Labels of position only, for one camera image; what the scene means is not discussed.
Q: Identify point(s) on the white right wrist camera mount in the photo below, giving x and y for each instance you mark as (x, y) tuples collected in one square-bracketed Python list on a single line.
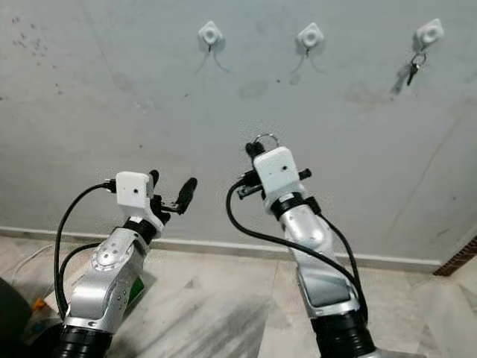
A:
[(279, 175)]

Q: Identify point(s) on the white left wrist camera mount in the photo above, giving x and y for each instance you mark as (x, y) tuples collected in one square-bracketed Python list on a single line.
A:
[(134, 192)]

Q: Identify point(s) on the narrow red brick pillar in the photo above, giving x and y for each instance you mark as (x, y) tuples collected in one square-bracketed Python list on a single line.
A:
[(458, 257)]

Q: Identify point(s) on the dark round object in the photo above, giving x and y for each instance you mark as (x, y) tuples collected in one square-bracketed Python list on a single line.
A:
[(15, 321)]

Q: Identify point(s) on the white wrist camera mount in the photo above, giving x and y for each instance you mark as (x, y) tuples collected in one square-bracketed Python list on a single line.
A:
[(134, 192), (279, 175)]

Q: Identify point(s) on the hanging black key bunch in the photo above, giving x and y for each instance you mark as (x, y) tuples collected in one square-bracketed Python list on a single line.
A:
[(415, 68)]

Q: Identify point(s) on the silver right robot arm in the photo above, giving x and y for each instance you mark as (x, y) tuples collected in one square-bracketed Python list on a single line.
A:
[(328, 268)]

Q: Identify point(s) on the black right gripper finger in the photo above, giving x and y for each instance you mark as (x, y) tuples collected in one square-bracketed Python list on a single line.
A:
[(255, 155)]

